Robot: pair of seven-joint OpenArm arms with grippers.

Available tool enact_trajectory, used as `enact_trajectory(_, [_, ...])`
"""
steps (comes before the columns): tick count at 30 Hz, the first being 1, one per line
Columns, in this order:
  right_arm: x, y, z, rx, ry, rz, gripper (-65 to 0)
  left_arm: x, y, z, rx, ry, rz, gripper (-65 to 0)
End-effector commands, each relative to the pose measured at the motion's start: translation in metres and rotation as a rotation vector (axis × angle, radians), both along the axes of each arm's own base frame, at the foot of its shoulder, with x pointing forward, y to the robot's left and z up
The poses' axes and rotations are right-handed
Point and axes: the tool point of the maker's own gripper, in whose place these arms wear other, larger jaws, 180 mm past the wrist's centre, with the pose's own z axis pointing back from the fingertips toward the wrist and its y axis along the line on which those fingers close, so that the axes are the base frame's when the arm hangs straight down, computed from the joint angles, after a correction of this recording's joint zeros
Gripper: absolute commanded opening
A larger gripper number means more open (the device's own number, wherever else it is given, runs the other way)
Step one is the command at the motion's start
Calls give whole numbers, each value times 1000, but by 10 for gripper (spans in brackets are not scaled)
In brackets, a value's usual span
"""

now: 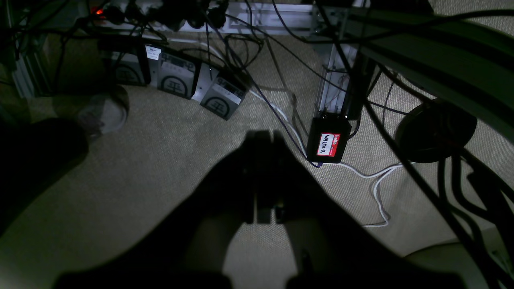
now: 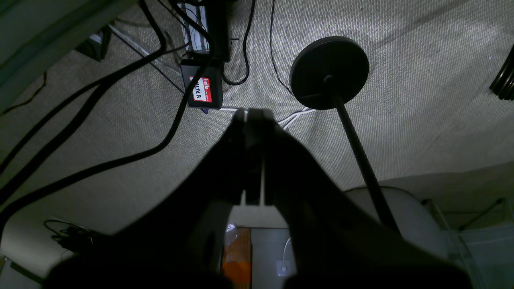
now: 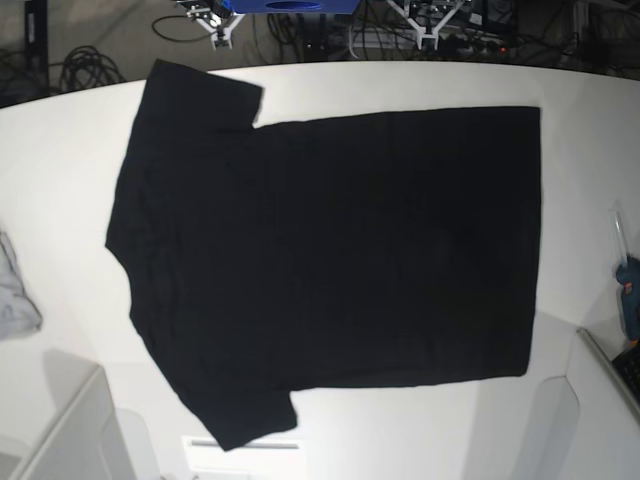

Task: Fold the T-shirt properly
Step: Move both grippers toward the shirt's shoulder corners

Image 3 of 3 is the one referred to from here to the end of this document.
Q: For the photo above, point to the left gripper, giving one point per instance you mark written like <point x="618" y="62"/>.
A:
<point x="425" y="18"/>

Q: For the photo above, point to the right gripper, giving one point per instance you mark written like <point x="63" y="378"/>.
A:
<point x="217" y="18"/>

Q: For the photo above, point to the black T-shirt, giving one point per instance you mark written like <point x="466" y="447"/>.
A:
<point x="392" y="249"/>

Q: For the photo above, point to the blue box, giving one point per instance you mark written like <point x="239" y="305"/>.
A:
<point x="292" y="6"/>

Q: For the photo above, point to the black power strip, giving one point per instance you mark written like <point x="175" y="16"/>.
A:
<point x="455" y="45"/>

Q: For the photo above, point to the blue glue gun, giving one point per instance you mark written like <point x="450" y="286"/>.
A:
<point x="627" y="276"/>

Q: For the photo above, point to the grey cloth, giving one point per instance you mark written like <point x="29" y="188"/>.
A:
<point x="19" y="315"/>

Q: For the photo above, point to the black keyboard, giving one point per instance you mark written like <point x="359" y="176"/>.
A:
<point x="627" y="365"/>

